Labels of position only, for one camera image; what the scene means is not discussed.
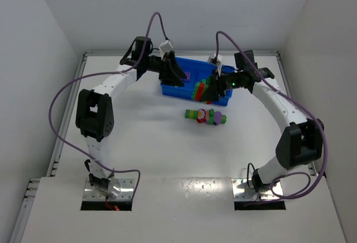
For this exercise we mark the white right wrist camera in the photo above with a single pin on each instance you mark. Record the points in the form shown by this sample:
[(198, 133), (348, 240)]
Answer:
[(216, 60)]

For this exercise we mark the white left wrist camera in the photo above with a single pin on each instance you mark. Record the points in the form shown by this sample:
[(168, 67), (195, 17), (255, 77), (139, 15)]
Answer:
[(165, 47)]

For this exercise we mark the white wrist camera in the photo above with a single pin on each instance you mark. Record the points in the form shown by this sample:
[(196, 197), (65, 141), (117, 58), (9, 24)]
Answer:
[(216, 60), (165, 47)]

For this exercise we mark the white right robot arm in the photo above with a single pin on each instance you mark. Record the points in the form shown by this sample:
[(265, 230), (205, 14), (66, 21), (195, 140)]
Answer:
[(302, 135)]

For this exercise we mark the flower and butterfly lego assembly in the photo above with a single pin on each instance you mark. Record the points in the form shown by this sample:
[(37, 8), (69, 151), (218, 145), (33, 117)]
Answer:
[(209, 117)]

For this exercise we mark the multicolour lego brick stack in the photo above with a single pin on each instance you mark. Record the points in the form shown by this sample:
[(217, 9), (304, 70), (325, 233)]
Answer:
[(199, 88)]

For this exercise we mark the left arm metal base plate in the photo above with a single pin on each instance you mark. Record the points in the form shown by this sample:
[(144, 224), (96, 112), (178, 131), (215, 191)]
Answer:
[(119, 190)]

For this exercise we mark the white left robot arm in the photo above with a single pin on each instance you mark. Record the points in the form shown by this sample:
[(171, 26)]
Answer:
[(94, 114)]

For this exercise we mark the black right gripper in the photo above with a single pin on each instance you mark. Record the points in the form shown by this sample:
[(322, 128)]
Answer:
[(220, 86)]

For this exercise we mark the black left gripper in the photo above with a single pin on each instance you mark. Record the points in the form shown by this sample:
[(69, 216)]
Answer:
[(165, 68)]

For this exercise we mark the blue compartment tray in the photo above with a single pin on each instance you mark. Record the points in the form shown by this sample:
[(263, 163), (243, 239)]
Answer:
[(199, 70)]

